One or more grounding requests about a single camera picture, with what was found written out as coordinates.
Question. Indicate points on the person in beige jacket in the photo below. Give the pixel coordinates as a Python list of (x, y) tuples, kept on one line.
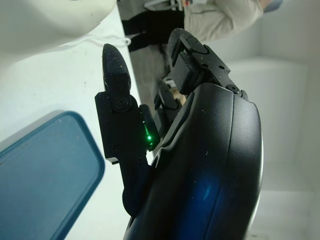
[(215, 17)]

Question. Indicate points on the grey metal shelf rack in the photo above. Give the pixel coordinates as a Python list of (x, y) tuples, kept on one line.
[(175, 4)]

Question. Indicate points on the blue plastic tray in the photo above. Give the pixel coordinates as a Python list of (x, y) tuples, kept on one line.
[(45, 180)]

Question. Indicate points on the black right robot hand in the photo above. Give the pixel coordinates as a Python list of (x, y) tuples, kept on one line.
[(212, 150)]

